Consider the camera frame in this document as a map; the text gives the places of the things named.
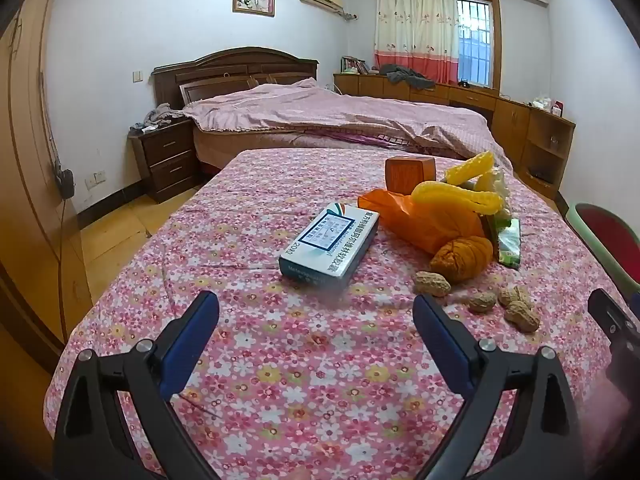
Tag bed with pink blanket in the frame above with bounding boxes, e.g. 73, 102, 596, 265
182, 77, 513, 171

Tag long wooden desk cabinet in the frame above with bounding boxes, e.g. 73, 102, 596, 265
333, 72, 576, 201

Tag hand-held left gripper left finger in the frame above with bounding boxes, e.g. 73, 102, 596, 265
52, 290, 223, 480

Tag barred window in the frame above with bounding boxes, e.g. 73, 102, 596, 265
456, 0, 501, 88

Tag green packet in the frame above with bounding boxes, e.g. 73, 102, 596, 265
495, 217, 522, 269

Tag grey clothes pile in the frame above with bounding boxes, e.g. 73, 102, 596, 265
378, 64, 437, 92

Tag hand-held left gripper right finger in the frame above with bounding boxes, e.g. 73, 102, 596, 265
412, 292, 586, 480

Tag black charger cable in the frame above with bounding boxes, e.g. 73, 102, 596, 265
54, 195, 70, 311

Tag orange plastic bag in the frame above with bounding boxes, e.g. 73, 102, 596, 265
357, 189, 488, 256

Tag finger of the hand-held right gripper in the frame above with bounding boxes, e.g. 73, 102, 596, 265
587, 287, 640, 383

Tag peanut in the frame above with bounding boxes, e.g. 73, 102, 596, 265
498, 285, 533, 308
468, 291, 497, 313
504, 301, 541, 333
414, 271, 452, 297

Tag green and red trash bin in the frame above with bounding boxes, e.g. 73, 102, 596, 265
565, 202, 640, 306

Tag pink floral tablecloth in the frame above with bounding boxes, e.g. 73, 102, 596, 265
44, 147, 640, 480

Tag dark wooden nightstand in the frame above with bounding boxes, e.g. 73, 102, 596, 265
126, 120, 201, 204

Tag dark wooden headboard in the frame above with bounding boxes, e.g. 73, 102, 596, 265
151, 46, 320, 111

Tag crumpled clothes on nightstand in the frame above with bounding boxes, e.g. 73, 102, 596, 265
131, 102, 188, 133

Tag black charger plug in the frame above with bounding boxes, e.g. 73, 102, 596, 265
54, 167, 75, 198

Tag blue and white medicine box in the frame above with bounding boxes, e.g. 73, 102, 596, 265
279, 201, 381, 291

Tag orange cube box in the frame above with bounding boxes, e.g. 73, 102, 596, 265
385, 156, 437, 196

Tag cream and red curtain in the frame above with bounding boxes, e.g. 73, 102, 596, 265
374, 0, 460, 85

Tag crumpled cream plastic wrapper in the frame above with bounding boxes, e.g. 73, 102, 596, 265
475, 167, 516, 226

